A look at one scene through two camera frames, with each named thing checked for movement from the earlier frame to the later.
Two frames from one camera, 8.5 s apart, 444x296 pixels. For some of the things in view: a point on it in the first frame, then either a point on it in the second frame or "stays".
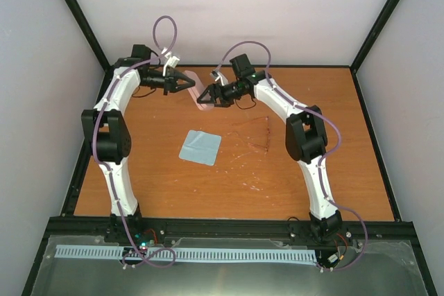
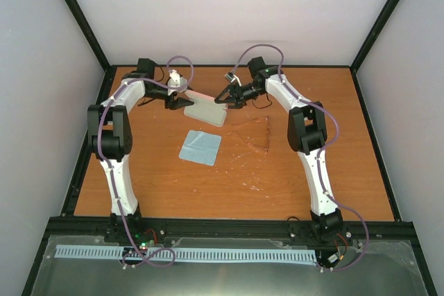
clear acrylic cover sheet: x=345 y=267 stays
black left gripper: x=170 y=82 → x=175 y=104
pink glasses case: x=196 y=91 → x=205 y=109
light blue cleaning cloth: x=200 y=147 stays
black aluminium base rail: x=359 y=232 stays
